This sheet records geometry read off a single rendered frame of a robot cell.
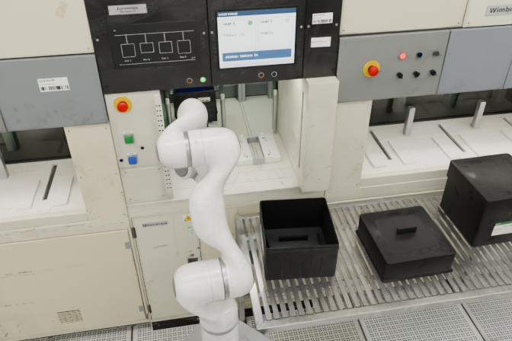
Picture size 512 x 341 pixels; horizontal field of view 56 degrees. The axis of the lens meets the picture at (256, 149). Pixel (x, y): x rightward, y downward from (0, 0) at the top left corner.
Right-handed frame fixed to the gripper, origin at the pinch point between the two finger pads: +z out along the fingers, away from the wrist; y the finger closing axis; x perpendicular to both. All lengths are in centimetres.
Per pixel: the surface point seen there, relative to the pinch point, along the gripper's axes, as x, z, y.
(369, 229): -61, 19, 14
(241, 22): 24, -12, 47
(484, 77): -46, 59, 81
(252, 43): 17.6, -6.9, 42.2
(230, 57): 19.7, -10.5, 33.7
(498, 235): -97, 48, 42
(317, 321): -71, -19, -7
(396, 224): -67, 27, 21
